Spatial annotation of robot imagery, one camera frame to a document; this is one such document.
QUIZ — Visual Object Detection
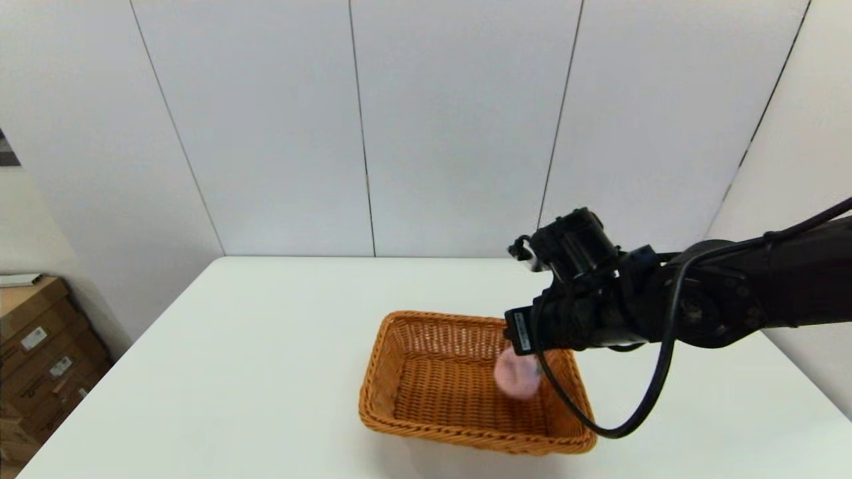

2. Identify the plain brown cardboard box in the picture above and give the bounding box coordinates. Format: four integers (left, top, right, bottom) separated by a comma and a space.
0, 277, 73, 344

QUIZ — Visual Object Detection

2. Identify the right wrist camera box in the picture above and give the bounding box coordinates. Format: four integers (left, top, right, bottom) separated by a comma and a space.
508, 236, 541, 273

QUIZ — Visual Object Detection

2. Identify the pink peach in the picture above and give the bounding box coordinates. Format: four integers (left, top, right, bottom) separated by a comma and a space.
494, 345, 542, 400

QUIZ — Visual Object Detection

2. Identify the brown cardboard box white label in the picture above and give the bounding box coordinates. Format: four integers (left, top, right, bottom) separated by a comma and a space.
0, 311, 101, 385
0, 349, 112, 426

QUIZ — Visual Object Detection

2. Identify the orange wicker basket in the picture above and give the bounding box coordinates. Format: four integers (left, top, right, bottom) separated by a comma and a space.
358, 310, 598, 456

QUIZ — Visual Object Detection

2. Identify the crumpled brown cardboard box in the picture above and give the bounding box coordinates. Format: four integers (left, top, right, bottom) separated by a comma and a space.
0, 399, 67, 470

